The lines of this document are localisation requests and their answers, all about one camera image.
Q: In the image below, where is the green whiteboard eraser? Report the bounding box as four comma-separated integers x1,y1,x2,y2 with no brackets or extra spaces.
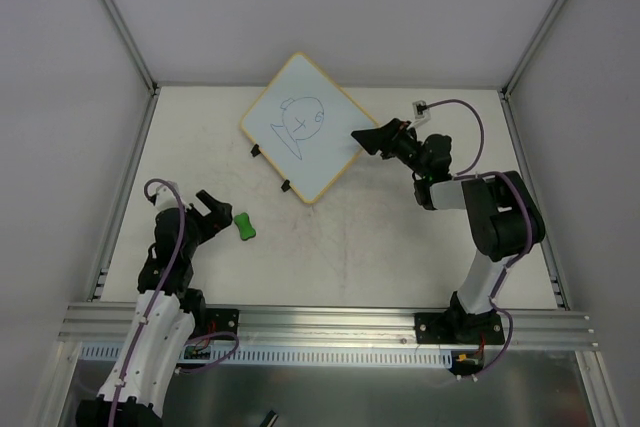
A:
233,212,257,241

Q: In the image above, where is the white whiteboard with yellow frame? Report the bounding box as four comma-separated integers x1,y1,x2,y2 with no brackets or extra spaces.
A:
240,52,378,204

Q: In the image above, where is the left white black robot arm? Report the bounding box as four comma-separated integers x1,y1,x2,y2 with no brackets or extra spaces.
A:
75,185,233,426

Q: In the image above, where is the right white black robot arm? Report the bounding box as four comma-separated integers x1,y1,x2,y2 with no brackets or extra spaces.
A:
351,118,546,345

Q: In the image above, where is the black whiteboard clip upper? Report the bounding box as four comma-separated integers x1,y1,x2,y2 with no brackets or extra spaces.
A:
250,144,261,158

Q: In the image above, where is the small black object at bottom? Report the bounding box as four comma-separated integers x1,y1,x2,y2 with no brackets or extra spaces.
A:
260,410,279,427

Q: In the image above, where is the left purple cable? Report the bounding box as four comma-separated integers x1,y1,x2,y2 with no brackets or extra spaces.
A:
107,177,240,427

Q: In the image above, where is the purple cable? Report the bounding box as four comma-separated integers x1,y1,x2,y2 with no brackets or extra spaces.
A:
424,98,536,383
107,177,240,427

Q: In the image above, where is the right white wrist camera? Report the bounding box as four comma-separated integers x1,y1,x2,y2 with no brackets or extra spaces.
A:
412,100,431,128

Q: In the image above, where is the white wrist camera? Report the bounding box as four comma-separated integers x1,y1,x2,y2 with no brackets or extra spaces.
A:
148,183,184,212
412,100,431,128

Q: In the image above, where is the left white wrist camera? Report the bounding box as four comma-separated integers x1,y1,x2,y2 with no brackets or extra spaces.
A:
148,183,184,212

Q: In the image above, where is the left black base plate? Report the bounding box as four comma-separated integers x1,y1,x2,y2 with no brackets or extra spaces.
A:
202,307,240,342

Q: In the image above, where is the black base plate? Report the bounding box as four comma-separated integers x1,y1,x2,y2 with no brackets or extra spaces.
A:
202,307,240,342
414,310,505,346

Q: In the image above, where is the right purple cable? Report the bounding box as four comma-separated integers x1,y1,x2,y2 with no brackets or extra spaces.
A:
424,98,536,383

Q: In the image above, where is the aluminium mounting rail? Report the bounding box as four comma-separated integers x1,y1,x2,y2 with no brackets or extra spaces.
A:
58,302,600,351

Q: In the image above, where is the white slotted cable duct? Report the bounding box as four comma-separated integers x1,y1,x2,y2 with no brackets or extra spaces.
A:
79,343,453,369

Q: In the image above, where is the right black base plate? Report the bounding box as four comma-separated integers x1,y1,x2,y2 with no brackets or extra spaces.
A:
414,310,505,346

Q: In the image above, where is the right aluminium frame post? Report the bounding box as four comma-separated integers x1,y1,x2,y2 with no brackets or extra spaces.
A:
499,0,601,98

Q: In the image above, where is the aluminium frame post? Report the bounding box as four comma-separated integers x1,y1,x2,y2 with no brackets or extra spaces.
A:
499,0,601,98
74,0,161,96

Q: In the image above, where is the left aluminium frame post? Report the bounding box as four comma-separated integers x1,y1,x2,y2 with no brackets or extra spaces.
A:
74,0,161,96

